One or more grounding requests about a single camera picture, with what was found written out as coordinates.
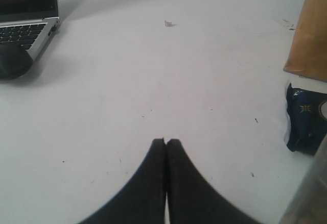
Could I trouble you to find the spaghetti packet dark blue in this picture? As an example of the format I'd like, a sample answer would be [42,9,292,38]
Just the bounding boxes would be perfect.
[286,84,326,156]

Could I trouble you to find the silver laptop computer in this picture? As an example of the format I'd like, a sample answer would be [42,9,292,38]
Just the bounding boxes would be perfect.
[1,0,59,60]

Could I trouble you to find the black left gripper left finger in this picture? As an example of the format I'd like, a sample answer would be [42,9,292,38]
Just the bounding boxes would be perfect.
[81,138,167,223]

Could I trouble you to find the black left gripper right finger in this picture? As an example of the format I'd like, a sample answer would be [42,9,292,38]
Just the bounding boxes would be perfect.
[167,139,255,223]

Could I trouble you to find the black computer mouse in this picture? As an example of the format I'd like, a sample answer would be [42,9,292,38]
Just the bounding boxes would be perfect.
[1,43,33,81]

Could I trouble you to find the brown paper bag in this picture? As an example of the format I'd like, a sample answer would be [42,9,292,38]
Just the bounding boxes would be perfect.
[284,0,326,82]

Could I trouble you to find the small white paper scrap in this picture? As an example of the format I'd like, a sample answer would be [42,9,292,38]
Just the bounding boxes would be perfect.
[165,20,175,27]

